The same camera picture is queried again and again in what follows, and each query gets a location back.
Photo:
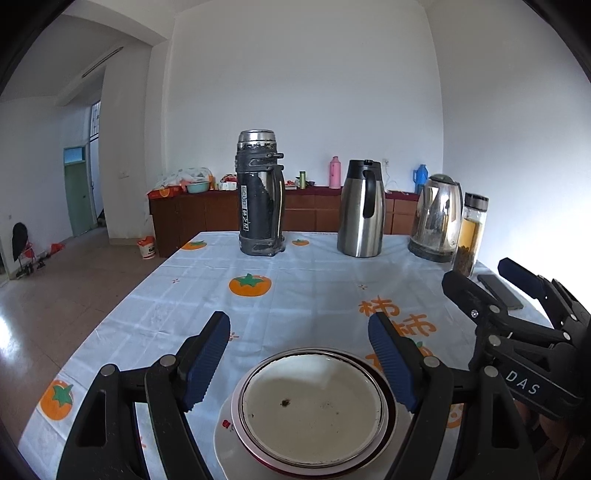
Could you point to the black seat red frame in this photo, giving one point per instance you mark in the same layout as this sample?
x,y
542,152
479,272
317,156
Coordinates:
x,y
21,240

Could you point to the large black thermos flask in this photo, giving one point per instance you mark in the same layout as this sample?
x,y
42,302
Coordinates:
x,y
258,198

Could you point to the green door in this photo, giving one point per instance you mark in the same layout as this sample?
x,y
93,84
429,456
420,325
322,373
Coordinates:
x,y
79,194

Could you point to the orange cardboard box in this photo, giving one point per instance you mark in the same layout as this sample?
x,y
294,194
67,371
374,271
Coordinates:
x,y
164,192

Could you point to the pink thermos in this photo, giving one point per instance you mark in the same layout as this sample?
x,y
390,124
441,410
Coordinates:
x,y
335,174

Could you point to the floral cloth pile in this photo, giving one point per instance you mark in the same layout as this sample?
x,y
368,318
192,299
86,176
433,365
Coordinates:
x,y
228,182

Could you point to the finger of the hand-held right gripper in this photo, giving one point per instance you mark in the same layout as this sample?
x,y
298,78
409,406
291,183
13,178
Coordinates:
x,y
466,290
521,277

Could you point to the red bag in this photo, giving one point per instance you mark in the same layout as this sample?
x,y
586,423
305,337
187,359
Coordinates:
x,y
57,248

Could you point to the green bottle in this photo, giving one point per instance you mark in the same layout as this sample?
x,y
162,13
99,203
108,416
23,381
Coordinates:
x,y
302,180

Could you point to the fluorescent tube light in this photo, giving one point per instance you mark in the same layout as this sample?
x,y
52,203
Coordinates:
x,y
102,61

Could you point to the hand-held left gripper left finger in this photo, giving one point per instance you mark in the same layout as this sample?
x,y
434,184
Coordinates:
x,y
205,360

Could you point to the white plastic bag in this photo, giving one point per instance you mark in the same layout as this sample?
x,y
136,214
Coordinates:
x,y
184,176

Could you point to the glass tea bottle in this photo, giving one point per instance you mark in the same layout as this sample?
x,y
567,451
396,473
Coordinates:
x,y
468,235

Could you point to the white plate red flowers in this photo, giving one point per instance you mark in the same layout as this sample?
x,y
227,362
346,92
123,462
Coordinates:
x,y
224,443

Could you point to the white enamel bowl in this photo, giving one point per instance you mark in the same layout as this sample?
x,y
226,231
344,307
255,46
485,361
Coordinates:
x,y
309,406

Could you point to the window with grille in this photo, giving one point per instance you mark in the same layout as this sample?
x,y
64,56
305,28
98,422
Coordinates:
x,y
95,120

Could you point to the person's right hand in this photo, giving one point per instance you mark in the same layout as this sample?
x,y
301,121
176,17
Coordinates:
x,y
531,415

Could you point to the blue thermos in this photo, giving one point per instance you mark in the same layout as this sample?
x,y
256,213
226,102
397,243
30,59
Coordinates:
x,y
420,180

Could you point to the wooden sideboard cabinet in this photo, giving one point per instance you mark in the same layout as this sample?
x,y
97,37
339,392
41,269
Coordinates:
x,y
198,217

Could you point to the black smartphone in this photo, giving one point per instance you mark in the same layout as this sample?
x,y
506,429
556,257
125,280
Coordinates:
x,y
505,295

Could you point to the white persimmon print tablecloth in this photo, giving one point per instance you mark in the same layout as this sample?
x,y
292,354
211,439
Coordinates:
x,y
314,286

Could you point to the white plastic bucket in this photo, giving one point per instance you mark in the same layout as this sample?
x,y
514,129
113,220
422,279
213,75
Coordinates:
x,y
147,249

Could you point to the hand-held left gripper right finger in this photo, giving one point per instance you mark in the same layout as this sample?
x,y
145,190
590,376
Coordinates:
x,y
392,364

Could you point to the stainless steel electric kettle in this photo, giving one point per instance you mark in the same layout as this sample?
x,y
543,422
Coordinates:
x,y
436,217

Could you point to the teal basin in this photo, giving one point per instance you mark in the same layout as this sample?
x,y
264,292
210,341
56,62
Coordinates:
x,y
197,188

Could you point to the pink plastic bowl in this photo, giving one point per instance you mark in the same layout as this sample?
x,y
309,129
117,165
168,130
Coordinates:
x,y
295,469

